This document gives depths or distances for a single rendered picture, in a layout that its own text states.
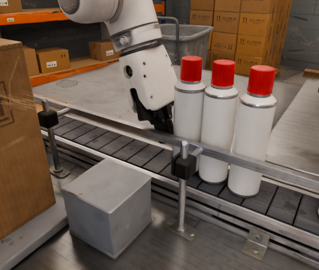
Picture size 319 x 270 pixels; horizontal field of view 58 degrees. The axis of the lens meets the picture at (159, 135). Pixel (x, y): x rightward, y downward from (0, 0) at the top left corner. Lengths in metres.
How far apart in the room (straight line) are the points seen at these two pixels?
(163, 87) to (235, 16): 3.49
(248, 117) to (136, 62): 0.19
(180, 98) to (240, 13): 3.48
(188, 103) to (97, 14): 0.18
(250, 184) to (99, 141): 0.34
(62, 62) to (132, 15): 3.66
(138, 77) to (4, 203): 0.27
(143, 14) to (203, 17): 3.69
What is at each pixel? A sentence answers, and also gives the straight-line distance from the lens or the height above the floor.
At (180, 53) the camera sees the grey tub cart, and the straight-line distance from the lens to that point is 2.64.
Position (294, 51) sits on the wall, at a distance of 5.27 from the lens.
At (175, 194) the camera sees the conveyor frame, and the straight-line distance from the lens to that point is 0.51.
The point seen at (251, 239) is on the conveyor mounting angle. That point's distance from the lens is 0.49.
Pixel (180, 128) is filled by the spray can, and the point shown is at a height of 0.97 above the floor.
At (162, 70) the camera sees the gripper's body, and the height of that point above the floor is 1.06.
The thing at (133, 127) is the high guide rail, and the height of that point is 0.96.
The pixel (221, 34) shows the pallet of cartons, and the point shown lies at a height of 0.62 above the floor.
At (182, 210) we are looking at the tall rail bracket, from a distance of 0.46.
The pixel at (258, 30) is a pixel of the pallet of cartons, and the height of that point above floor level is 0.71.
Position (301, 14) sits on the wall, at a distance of 5.20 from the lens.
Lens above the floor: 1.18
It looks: 28 degrees down
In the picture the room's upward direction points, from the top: straight up
